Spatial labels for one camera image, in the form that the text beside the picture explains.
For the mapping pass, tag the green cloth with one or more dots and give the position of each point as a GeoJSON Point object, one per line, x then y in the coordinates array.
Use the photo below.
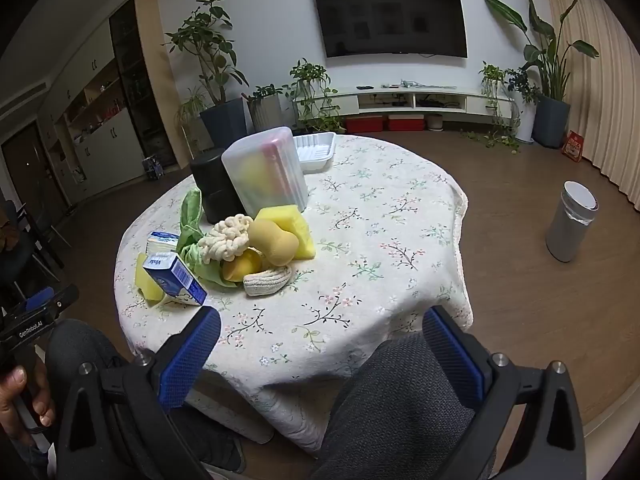
{"type": "Point", "coordinates": [192, 210]}

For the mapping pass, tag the trailing vine plant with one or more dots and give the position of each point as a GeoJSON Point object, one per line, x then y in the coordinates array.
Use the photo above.
{"type": "Point", "coordinates": [310, 80]}

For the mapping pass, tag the small yellow sponge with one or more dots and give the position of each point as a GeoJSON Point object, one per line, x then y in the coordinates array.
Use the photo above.
{"type": "Point", "coordinates": [145, 280]}

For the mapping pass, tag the large yellow sponge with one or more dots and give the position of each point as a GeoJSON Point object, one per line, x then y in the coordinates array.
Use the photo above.
{"type": "Point", "coordinates": [305, 235]}

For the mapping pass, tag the dark chair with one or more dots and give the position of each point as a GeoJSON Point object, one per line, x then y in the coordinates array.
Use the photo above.
{"type": "Point", "coordinates": [45, 240]}

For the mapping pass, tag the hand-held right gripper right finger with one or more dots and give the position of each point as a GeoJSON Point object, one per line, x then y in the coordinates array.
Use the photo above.
{"type": "Point", "coordinates": [455, 360]}

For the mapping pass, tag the person's left leg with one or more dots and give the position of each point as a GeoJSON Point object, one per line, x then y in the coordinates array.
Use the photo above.
{"type": "Point", "coordinates": [100, 350]}

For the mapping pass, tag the red paper bag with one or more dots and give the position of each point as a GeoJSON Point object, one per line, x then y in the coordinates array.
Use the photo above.
{"type": "Point", "coordinates": [573, 147]}

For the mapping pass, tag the white wall cabinet unit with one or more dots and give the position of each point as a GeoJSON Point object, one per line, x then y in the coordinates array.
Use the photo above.
{"type": "Point", "coordinates": [105, 150]}

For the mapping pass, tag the white plastic tray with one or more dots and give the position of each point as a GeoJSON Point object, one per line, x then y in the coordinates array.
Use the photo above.
{"type": "Point", "coordinates": [315, 152]}

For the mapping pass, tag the grey cylindrical trash can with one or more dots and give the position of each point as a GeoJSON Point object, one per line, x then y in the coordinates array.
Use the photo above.
{"type": "Point", "coordinates": [567, 230]}

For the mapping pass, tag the small brown pot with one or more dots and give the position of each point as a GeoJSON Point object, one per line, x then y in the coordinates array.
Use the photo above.
{"type": "Point", "coordinates": [434, 122]}

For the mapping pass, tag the translucent plastic container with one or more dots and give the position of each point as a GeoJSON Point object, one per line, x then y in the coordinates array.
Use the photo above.
{"type": "Point", "coordinates": [260, 170]}

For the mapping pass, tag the black cylindrical container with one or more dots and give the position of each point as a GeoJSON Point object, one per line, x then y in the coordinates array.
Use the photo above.
{"type": "Point", "coordinates": [212, 190]}

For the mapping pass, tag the plant in grey ribbed pot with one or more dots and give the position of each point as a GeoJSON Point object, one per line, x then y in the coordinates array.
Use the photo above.
{"type": "Point", "coordinates": [265, 112]}

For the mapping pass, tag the beige curtain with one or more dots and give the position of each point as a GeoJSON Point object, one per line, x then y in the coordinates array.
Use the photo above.
{"type": "Point", "coordinates": [600, 85]}

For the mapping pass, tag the yellow-orange soft ball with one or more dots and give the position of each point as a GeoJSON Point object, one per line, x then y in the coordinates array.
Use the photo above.
{"type": "Point", "coordinates": [237, 267]}

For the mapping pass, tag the red storage box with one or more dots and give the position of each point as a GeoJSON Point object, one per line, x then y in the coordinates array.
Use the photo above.
{"type": "Point", "coordinates": [406, 123]}
{"type": "Point", "coordinates": [364, 124]}

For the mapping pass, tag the small spider plant on stand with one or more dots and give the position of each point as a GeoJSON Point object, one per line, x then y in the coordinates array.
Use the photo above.
{"type": "Point", "coordinates": [190, 107]}

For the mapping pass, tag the person's leg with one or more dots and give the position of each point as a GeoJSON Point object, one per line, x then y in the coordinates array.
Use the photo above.
{"type": "Point", "coordinates": [400, 410]}
{"type": "Point", "coordinates": [100, 350]}

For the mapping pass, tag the white television cabinet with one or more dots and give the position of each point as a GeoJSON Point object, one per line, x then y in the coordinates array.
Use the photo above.
{"type": "Point", "coordinates": [450, 97]}

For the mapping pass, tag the person's right leg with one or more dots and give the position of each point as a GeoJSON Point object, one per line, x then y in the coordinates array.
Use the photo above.
{"type": "Point", "coordinates": [400, 410]}

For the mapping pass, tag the trailing plant in white pot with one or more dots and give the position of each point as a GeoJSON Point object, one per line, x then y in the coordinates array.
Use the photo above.
{"type": "Point", "coordinates": [525, 125]}

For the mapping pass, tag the person's left hand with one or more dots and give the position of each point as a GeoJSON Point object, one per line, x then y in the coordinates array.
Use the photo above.
{"type": "Point", "coordinates": [20, 400]}

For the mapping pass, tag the dark brown door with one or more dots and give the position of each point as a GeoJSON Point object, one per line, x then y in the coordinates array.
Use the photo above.
{"type": "Point", "coordinates": [30, 170]}

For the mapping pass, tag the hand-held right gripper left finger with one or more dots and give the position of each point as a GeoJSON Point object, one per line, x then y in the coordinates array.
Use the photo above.
{"type": "Point", "coordinates": [190, 355]}

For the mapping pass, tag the beige knitted pad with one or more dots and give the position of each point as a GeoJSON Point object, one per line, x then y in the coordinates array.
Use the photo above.
{"type": "Point", "coordinates": [265, 282]}

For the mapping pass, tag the dark glass display cabinet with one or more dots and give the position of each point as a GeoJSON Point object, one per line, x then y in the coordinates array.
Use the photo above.
{"type": "Point", "coordinates": [135, 85]}

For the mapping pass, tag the tall plant in dark blue pot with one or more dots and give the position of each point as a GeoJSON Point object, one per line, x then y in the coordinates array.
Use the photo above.
{"type": "Point", "coordinates": [225, 122]}

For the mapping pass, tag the large-leaf plant in dark pot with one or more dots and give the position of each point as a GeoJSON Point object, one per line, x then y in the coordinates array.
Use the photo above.
{"type": "Point", "coordinates": [550, 120]}

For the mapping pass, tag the wall-mounted black television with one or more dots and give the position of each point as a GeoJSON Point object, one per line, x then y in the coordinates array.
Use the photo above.
{"type": "Point", "coordinates": [390, 20]}

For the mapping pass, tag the floral tablecloth on round table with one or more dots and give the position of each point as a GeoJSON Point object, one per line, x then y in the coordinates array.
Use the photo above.
{"type": "Point", "coordinates": [375, 240]}

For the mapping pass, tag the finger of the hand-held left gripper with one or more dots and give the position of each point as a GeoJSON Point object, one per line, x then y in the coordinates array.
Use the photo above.
{"type": "Point", "coordinates": [41, 299]}

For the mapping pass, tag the blue and white tissue pack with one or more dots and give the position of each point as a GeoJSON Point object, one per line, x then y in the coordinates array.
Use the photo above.
{"type": "Point", "coordinates": [175, 277]}
{"type": "Point", "coordinates": [162, 242]}

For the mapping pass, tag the beige gourd-shaped makeup sponge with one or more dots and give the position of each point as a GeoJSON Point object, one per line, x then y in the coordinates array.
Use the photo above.
{"type": "Point", "coordinates": [272, 242]}

